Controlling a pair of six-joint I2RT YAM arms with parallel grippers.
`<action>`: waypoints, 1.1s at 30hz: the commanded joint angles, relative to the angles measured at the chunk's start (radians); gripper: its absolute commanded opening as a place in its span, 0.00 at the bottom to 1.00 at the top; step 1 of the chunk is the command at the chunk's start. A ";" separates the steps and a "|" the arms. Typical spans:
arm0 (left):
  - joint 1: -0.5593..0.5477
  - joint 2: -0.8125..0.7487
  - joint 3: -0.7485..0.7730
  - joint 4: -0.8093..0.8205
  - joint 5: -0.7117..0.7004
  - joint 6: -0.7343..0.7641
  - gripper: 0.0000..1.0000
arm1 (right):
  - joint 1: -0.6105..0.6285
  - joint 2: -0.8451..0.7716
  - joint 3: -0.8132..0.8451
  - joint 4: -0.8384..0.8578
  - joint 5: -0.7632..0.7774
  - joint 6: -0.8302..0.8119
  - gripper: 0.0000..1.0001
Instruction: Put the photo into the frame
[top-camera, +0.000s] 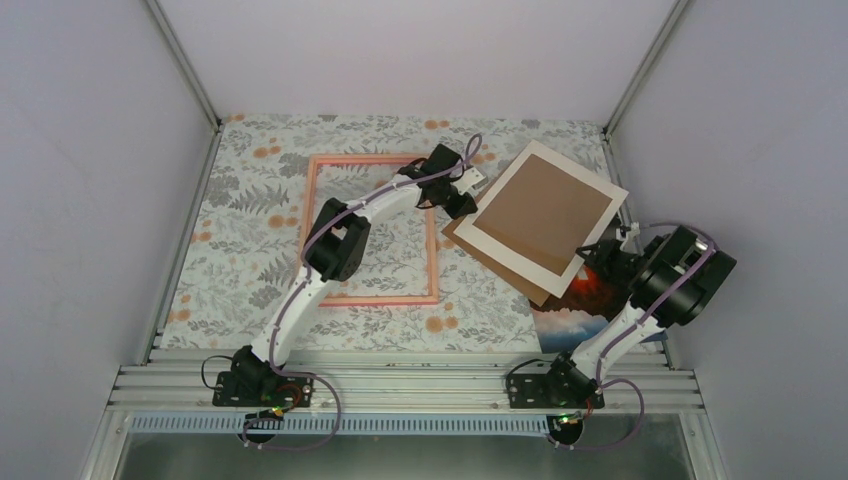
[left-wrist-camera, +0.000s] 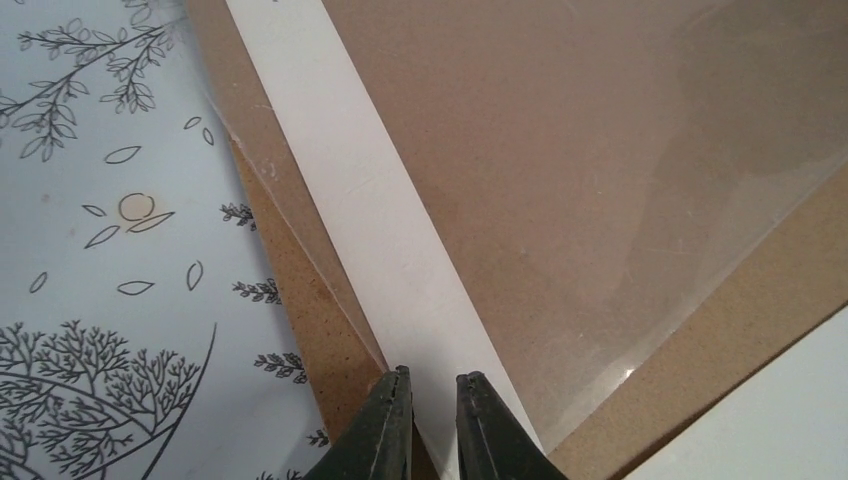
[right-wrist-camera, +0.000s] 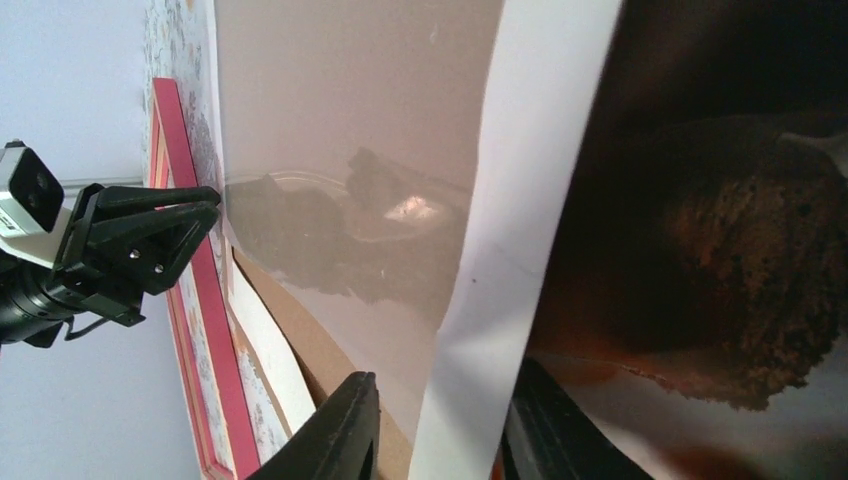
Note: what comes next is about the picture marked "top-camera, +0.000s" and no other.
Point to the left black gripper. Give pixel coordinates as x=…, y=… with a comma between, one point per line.
x=466, y=205

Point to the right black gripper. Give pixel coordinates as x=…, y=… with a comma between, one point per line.
x=603, y=259

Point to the white mat board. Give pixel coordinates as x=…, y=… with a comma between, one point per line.
x=484, y=225

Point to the pink wooden picture frame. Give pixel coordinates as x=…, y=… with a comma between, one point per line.
x=428, y=244

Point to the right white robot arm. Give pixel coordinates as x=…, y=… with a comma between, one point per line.
x=670, y=283

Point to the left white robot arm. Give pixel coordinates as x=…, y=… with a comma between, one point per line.
x=335, y=246

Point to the volcano landscape photo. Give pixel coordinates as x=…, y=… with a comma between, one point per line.
x=582, y=312

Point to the floral patterned table mat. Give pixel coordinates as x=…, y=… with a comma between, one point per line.
x=244, y=249

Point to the brown backing board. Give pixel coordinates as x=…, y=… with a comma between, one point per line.
x=543, y=212

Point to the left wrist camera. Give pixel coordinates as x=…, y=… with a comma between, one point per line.
x=472, y=177

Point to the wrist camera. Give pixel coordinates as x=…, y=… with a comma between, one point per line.
x=628, y=232
x=472, y=177

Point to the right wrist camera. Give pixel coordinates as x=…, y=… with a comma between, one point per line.
x=628, y=232

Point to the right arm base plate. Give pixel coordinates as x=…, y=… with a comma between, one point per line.
x=530, y=392

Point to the right aluminium corner post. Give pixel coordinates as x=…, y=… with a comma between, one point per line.
x=647, y=64

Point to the aluminium corner post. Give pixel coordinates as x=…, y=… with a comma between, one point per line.
x=183, y=62
x=647, y=64

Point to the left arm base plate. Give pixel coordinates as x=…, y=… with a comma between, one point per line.
x=283, y=392

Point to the left aluminium corner post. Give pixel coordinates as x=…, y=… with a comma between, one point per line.
x=183, y=62

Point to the aluminium rail beam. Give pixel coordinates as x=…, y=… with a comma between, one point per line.
x=389, y=382

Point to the slotted cable duct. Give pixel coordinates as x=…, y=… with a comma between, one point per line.
x=348, y=424

